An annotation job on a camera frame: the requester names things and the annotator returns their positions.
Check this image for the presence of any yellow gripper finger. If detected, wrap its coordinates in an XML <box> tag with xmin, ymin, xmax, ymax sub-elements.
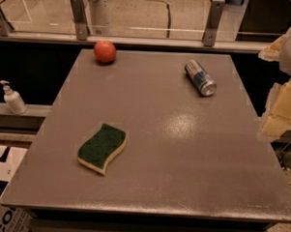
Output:
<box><xmin>258</xmin><ymin>36</ymin><xmax>284</xmax><ymax>62</ymax></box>
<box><xmin>260</xmin><ymin>78</ymin><xmax>291</xmax><ymax>138</ymax></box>

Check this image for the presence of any red bull can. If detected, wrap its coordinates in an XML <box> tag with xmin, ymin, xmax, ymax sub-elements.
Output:
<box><xmin>185</xmin><ymin>59</ymin><xmax>217</xmax><ymax>97</ymax></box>

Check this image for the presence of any red apple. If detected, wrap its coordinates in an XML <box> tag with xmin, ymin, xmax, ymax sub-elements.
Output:
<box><xmin>94</xmin><ymin>40</ymin><xmax>116</xmax><ymax>63</ymax></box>

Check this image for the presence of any green yellow sponge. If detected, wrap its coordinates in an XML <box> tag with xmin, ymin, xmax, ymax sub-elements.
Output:
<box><xmin>77</xmin><ymin>123</ymin><xmax>127</xmax><ymax>175</ymax></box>

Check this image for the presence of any white pump bottle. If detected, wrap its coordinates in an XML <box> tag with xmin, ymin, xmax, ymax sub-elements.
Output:
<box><xmin>0</xmin><ymin>79</ymin><xmax>27</xmax><ymax>114</ymax></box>

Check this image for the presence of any white cardboard box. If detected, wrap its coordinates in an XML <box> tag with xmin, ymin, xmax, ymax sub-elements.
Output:
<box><xmin>0</xmin><ymin>145</ymin><xmax>27</xmax><ymax>182</ymax></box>

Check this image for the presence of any printed cardboard box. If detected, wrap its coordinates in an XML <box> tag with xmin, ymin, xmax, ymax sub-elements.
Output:
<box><xmin>0</xmin><ymin>205</ymin><xmax>32</xmax><ymax>232</ymax></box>

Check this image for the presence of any right metal bracket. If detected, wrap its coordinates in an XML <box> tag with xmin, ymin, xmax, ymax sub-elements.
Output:
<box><xmin>203</xmin><ymin>0</ymin><xmax>225</xmax><ymax>47</ymax></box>

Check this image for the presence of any metal bracket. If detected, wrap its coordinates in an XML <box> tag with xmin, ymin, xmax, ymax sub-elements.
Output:
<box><xmin>203</xmin><ymin>0</ymin><xmax>225</xmax><ymax>47</ymax></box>
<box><xmin>70</xmin><ymin>0</ymin><xmax>90</xmax><ymax>41</ymax></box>
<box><xmin>0</xmin><ymin>7</ymin><xmax>14</xmax><ymax>37</ymax></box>

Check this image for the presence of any black floor cable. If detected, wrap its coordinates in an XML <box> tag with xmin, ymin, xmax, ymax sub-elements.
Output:
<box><xmin>136</xmin><ymin>0</ymin><xmax>174</xmax><ymax>39</ymax></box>

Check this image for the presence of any white pipe post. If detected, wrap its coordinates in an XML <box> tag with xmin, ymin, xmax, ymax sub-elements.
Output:
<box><xmin>88</xmin><ymin>0</ymin><xmax>110</xmax><ymax>36</ymax></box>

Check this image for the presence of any far left metal bracket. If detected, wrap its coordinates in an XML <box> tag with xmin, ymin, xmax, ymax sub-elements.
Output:
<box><xmin>0</xmin><ymin>7</ymin><xmax>14</xmax><ymax>37</ymax></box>

